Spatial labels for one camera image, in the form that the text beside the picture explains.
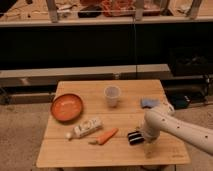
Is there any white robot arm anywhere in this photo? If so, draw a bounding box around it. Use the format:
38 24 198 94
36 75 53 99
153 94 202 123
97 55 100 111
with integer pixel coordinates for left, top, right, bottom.
140 103 213 156

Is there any wooden table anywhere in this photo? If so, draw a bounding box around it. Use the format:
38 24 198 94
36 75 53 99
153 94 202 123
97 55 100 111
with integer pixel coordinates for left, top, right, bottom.
36 80 190 168

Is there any white tube bottle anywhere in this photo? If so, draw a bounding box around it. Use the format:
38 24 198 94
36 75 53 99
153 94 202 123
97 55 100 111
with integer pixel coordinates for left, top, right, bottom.
65 117 102 140

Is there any blue sponge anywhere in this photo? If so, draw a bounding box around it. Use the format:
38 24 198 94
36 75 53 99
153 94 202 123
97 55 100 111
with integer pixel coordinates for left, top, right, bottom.
140 98 160 108

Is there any orange bowl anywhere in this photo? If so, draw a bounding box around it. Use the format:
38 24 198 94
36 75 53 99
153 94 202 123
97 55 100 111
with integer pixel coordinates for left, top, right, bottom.
50 94 83 122

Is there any orange carrot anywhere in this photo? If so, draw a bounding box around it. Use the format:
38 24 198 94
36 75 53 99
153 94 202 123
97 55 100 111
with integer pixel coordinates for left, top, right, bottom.
90 128 118 145

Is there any long wooden bench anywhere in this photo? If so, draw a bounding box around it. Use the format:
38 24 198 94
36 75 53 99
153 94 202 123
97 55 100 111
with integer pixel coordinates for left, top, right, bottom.
0 64 170 103

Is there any black hanging cable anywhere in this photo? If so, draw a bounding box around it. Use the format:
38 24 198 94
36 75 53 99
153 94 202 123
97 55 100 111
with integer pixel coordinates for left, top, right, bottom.
132 14 139 80

